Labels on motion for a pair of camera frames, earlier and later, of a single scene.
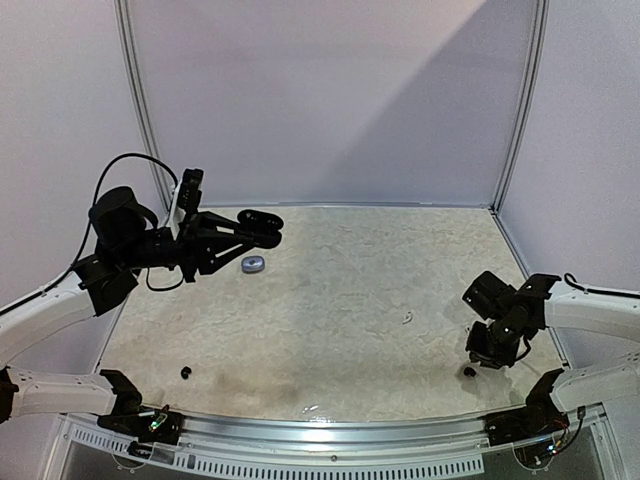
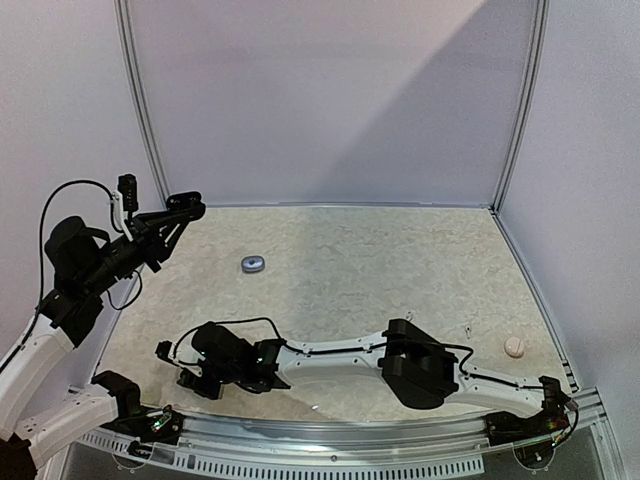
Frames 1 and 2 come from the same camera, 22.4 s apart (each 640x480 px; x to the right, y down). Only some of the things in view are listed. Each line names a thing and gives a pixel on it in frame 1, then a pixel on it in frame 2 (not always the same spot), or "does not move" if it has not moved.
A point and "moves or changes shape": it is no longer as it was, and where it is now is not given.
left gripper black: (195, 243) -> (150, 239)
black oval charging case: (261, 228) moves or changes shape
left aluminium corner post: (123, 11) does not move
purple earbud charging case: (253, 264) does not move
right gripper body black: (486, 353) -> (201, 382)
